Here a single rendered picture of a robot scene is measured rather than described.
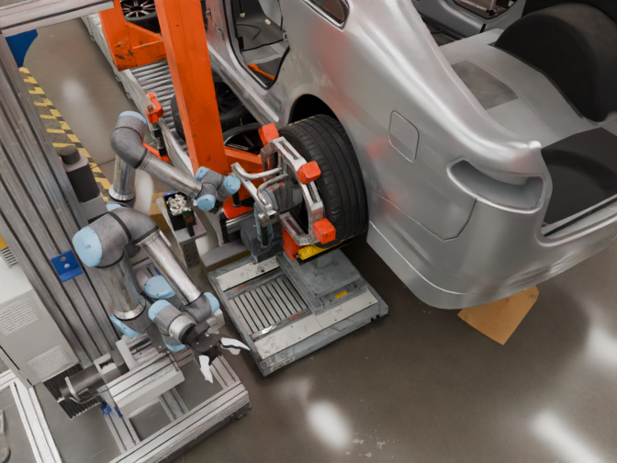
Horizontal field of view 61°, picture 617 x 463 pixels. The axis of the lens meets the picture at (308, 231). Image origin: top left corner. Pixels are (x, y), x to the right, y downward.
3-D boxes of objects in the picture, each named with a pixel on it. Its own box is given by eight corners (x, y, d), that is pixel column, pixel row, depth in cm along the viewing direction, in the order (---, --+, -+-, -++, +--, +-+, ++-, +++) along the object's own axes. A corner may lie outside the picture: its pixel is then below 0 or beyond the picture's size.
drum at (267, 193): (304, 208, 266) (303, 188, 256) (266, 224, 258) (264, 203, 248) (290, 193, 274) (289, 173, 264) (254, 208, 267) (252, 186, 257)
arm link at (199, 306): (131, 197, 179) (213, 309, 190) (104, 214, 174) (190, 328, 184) (141, 190, 170) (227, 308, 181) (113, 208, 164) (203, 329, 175)
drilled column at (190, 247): (201, 263, 345) (190, 217, 315) (187, 268, 342) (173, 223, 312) (196, 254, 351) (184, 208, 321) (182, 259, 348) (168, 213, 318)
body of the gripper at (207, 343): (223, 356, 163) (197, 335, 169) (222, 339, 158) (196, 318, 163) (205, 372, 159) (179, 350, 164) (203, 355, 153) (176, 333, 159)
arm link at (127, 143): (115, 139, 195) (221, 202, 220) (120, 122, 202) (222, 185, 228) (99, 158, 200) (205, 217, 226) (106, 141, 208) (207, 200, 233)
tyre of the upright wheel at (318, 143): (330, 229, 311) (389, 238, 250) (297, 243, 303) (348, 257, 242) (296, 120, 297) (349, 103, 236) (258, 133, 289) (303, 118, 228)
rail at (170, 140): (234, 233, 339) (230, 209, 324) (221, 239, 336) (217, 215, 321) (128, 73, 491) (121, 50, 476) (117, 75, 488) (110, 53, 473)
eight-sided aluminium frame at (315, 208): (323, 261, 268) (324, 179, 229) (312, 265, 265) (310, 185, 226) (275, 199, 301) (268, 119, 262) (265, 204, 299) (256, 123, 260)
